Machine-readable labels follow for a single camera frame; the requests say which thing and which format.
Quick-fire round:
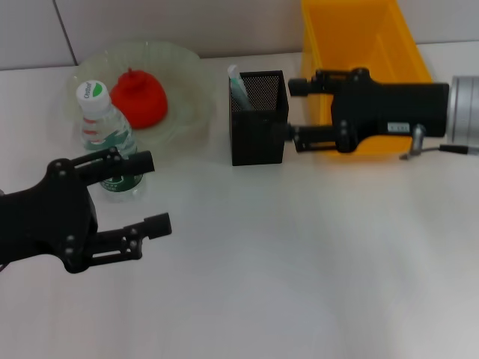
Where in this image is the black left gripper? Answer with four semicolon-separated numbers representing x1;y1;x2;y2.
0;147;174;274

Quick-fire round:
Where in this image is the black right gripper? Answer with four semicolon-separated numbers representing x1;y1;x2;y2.
285;68;450;154

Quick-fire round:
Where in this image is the red-orange knitted orange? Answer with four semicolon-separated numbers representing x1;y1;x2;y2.
110;68;168;130

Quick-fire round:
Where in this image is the clear green-label plastic bottle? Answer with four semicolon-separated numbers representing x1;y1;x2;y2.
76;79;145;203

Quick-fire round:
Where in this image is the black mesh pen holder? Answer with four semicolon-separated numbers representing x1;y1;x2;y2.
228;70;290;167

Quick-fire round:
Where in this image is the green glass fruit plate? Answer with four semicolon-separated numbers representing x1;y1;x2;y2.
66;40;217;162

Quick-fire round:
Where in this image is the yellow plastic bin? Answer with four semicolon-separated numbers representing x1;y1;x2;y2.
301;0;435;161

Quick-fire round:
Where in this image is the right wrist connector cable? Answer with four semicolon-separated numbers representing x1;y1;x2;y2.
399;123;479;162

